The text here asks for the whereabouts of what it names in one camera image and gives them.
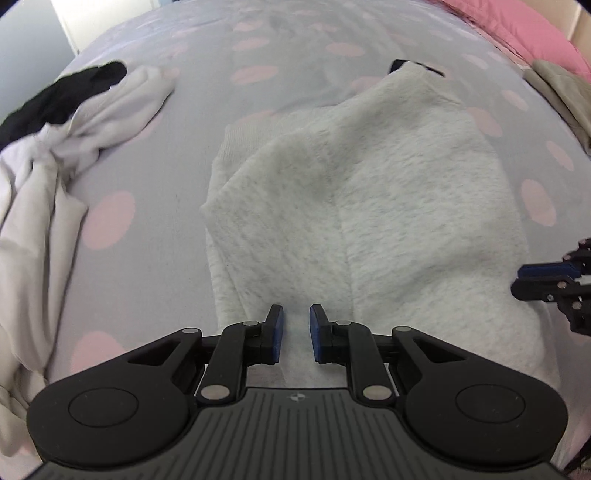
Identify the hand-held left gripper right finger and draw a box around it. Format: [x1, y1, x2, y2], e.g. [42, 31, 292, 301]
[308, 304, 472, 404]

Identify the pink pillow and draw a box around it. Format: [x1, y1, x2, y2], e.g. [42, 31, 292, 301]
[438, 0, 591, 78]

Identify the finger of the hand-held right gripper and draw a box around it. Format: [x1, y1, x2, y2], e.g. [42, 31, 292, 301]
[517, 237, 591, 278]
[511, 276, 591, 335]

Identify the grey bed with pink dots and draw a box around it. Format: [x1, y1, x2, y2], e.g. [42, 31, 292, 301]
[0, 0, 591, 467]

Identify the olive cloth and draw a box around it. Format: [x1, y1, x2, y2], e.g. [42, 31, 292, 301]
[524, 60, 591, 155]

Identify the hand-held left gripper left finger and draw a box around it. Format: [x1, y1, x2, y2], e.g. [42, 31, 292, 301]
[122, 304, 284, 405]

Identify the black garment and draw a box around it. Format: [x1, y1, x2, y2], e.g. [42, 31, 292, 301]
[0, 61, 127, 149]

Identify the white garment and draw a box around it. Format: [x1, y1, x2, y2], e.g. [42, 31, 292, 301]
[0, 65, 178, 418]

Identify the grey printed sweatshirt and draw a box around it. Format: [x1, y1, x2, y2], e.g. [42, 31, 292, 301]
[201, 59, 561, 403]

